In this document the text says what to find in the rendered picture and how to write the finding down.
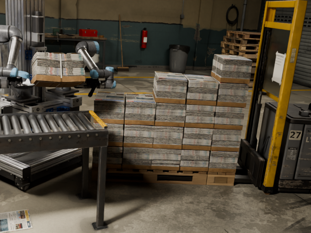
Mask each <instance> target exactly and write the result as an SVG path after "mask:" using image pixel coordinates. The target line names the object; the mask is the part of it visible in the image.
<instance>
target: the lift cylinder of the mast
mask: <svg viewBox="0 0 311 233"><path fill-rule="evenodd" d="M266 94H267V93H266V92H263V91H260V93H259V97H258V103H256V108H255V116H254V122H253V128H252V134H251V140H250V145H251V146H252V147H253V148H255V141H256V135H257V129H258V123H259V118H260V112H261V107H262V104H261V98H262V95H266ZM268 138H270V136H268V137H267V138H266V139H265V142H264V144H263V146H262V148H261V150H260V152H259V154H260V153H261V151H262V149H263V147H264V145H265V143H266V141H267V139H268Z"/></svg>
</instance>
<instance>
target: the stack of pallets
mask: <svg viewBox="0 0 311 233"><path fill-rule="evenodd" d="M233 33H234V35H233ZM241 35H243V36H241ZM223 38H224V39H223V41H221V47H222V55H237V56H239V55H242V54H252V55H257V54H258V50H259V44H260V38H261V32H246V31H227V34H226V36H223ZM230 39H231V41H230ZM228 44H229V46H227V45H228ZM228 50H229V52H228Z"/></svg>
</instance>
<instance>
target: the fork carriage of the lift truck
mask: <svg viewBox="0 0 311 233"><path fill-rule="evenodd" d="M237 163H238V164H239V166H242V168H243V169H244V172H245V174H246V175H249V177H250V178H251V182H252V183H253V185H254V186H255V187H260V186H261V179H262V174H263V168H264V163H265V160H264V159H263V158H262V157H261V156H260V154H259V153H258V152H257V151H256V150H255V149H254V148H253V147H252V146H251V145H250V144H249V143H248V142H247V140H246V139H241V142H240V148H239V156H238V161H237Z"/></svg>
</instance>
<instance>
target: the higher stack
mask: <svg viewBox="0 0 311 233"><path fill-rule="evenodd" d="M251 68H252V60H250V59H247V58H245V57H243V56H237V55H218V54H214V58H213V64H212V72H213V73H215V74H216V75H217V76H219V77H220V78H233V79H248V80H249V79H250V77H251ZM212 78H213V79H215V78H214V77H212ZM215 81H217V82H218V83H219V84H218V92H217V98H216V100H217V101H218V102H233V103H246V102H247V96H248V87H249V86H248V84H242V83H226V82H219V81H218V80H217V79H215ZM215 109H216V110H215V112H214V117H215V121H214V125H215V124H219V125H236V126H243V120H244V110H245V108H244V107H229V106H216V108H215ZM241 133H242V132H241V130H235V129H214V128H213V133H212V140H211V147H240V141H241ZM238 156H239V152H232V151H209V163H208V168H223V169H236V164H237V158H238ZM234 180H235V173H230V172H207V180H206V185H228V186H234Z"/></svg>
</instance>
